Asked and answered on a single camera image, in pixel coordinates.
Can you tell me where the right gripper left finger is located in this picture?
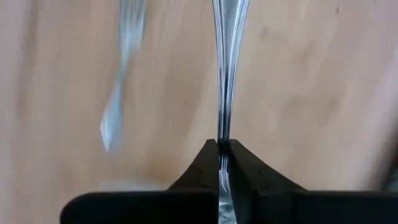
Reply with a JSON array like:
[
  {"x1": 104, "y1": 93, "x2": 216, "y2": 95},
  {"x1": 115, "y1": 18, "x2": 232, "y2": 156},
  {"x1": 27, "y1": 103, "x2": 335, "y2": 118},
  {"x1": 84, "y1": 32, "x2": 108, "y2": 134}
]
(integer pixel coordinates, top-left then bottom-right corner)
[{"x1": 167, "y1": 138, "x2": 220, "y2": 192}]

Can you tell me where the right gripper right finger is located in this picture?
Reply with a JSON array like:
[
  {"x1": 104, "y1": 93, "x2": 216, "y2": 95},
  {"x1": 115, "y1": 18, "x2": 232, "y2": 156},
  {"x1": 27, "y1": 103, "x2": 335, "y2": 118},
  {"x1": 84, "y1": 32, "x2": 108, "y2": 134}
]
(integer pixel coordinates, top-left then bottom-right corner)
[{"x1": 228, "y1": 138, "x2": 307, "y2": 192}]

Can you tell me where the silver spoon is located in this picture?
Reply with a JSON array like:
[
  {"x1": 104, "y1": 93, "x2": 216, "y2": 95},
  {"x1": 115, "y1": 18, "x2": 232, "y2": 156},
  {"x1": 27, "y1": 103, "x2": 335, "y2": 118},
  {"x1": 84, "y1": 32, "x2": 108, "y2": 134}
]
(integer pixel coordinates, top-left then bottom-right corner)
[{"x1": 211, "y1": 0, "x2": 251, "y2": 224}]

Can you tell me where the silver fork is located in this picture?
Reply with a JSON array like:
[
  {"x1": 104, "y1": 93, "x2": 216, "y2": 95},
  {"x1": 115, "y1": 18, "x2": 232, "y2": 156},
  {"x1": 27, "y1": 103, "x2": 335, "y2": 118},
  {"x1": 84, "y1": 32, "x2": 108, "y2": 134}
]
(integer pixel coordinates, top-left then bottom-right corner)
[{"x1": 99, "y1": 0, "x2": 147, "y2": 154}]

